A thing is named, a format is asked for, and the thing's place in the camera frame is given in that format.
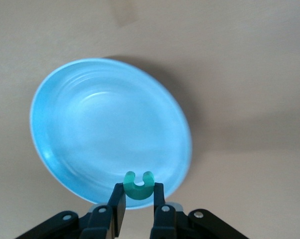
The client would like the teal letter c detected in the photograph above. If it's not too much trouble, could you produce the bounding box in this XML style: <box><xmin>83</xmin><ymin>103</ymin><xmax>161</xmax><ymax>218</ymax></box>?
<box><xmin>123</xmin><ymin>171</ymin><xmax>155</xmax><ymax>201</ymax></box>

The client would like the blue plate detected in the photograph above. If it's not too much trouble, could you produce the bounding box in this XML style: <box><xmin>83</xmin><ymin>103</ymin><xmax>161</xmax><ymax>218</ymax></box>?
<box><xmin>29</xmin><ymin>58</ymin><xmax>193</xmax><ymax>210</ymax></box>

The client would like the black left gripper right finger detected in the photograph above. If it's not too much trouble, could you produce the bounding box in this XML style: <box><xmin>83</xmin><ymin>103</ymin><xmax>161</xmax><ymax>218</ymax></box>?
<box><xmin>150</xmin><ymin>183</ymin><xmax>248</xmax><ymax>239</ymax></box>

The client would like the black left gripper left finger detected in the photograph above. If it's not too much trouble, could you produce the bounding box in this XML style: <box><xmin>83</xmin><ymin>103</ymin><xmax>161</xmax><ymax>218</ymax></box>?
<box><xmin>15</xmin><ymin>183</ymin><xmax>128</xmax><ymax>239</ymax></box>

